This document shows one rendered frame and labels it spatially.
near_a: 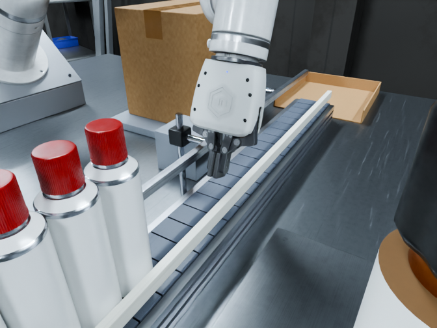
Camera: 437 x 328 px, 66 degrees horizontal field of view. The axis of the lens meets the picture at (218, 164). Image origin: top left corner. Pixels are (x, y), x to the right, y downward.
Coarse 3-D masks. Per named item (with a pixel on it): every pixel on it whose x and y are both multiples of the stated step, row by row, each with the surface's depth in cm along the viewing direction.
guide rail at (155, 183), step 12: (300, 72) 90; (288, 84) 81; (276, 96) 76; (204, 144) 54; (192, 156) 51; (168, 168) 47; (180, 168) 49; (156, 180) 45; (168, 180) 47; (144, 192) 43
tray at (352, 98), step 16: (304, 80) 125; (320, 80) 123; (336, 80) 120; (352, 80) 118; (368, 80) 115; (288, 96) 112; (304, 96) 112; (320, 96) 112; (336, 96) 112; (352, 96) 112; (368, 96) 112; (336, 112) 100; (352, 112) 100
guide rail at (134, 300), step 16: (272, 160) 62; (256, 176) 57; (240, 192) 52; (224, 208) 48; (208, 224) 45; (192, 240) 42; (176, 256) 40; (160, 272) 37; (144, 288) 36; (128, 304) 34; (112, 320) 32; (128, 320) 34
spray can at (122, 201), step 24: (96, 120) 31; (96, 144) 29; (120, 144) 30; (96, 168) 31; (120, 168) 31; (120, 192) 31; (120, 216) 32; (144, 216) 35; (120, 240) 34; (144, 240) 36; (120, 264) 35; (144, 264) 37; (120, 288) 37
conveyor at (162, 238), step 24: (288, 120) 83; (312, 120) 83; (264, 144) 72; (288, 144) 72; (240, 168) 63; (216, 192) 57; (168, 216) 51; (192, 216) 51; (168, 240) 47; (168, 288) 40; (144, 312) 37
